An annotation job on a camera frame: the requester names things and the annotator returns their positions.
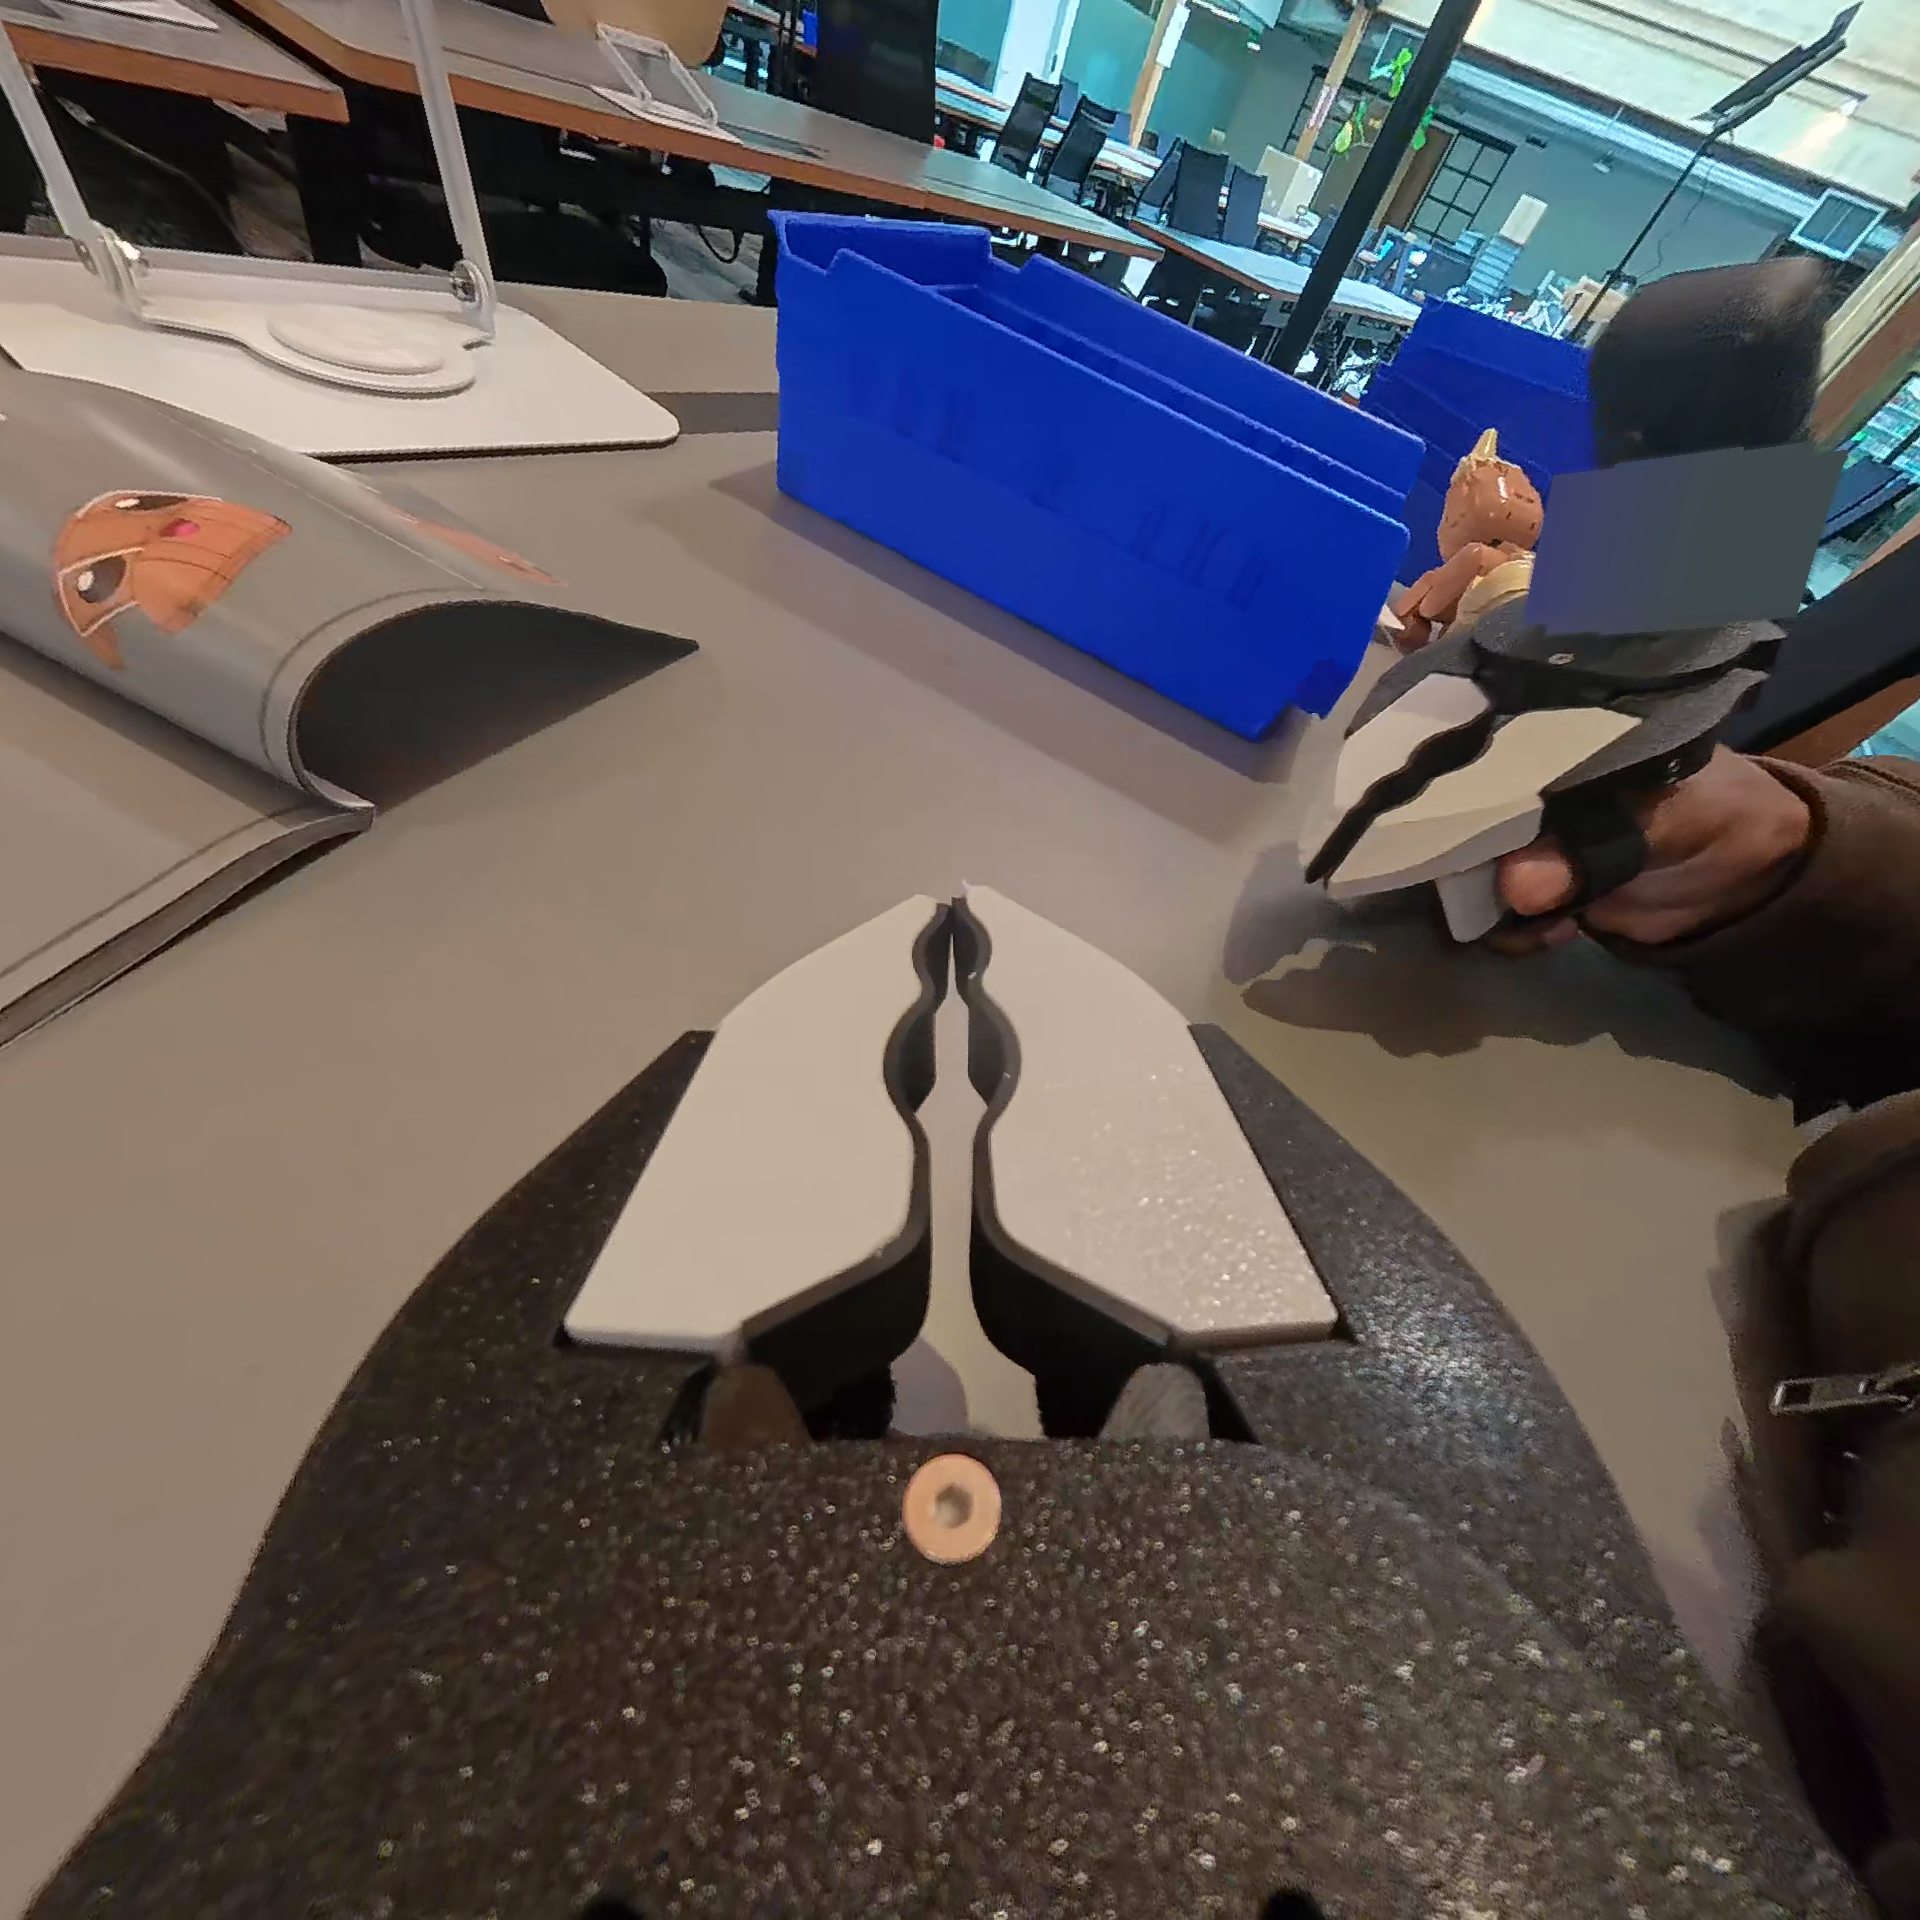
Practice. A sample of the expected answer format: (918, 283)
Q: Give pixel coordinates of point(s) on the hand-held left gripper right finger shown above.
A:
(1152, 1166)

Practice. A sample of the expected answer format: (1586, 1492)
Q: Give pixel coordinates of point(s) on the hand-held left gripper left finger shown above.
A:
(751, 1166)

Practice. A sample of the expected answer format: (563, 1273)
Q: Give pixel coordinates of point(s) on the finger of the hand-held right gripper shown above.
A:
(1496, 801)
(1394, 765)

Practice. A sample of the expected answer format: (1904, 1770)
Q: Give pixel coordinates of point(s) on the large blue plastic bin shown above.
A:
(1082, 455)

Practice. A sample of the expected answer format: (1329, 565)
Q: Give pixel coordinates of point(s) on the tan and orange lego model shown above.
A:
(1489, 498)

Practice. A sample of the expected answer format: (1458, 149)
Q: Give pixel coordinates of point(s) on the lego instruction booklet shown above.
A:
(236, 662)

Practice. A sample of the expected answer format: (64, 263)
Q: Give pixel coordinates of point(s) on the stacked blue plastic bins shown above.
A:
(1482, 388)

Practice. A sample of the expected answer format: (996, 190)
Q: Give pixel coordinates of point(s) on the black blank monitor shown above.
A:
(1841, 674)

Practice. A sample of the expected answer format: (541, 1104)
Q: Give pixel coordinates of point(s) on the black office chair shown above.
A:
(1197, 190)

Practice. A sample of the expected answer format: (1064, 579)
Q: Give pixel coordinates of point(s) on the long wooden desk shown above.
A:
(751, 119)

